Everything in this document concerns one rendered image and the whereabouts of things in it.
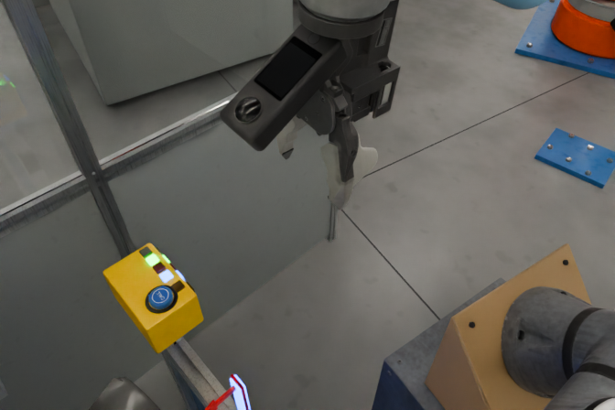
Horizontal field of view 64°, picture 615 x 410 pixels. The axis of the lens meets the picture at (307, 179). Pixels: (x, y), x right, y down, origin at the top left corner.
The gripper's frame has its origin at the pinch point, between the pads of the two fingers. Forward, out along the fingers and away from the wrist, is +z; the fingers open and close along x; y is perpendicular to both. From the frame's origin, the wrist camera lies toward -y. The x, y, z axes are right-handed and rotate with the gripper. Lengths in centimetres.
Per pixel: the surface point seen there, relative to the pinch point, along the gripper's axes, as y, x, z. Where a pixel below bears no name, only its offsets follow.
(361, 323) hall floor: 59, 23, 144
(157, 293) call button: -14.2, 19.8, 37.2
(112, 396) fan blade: -27.0, 2.2, 23.3
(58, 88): -10, 66, 25
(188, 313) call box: -11.3, 15.5, 41.1
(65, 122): -11, 65, 32
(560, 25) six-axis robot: 318, 96, 129
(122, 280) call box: -18, 27, 39
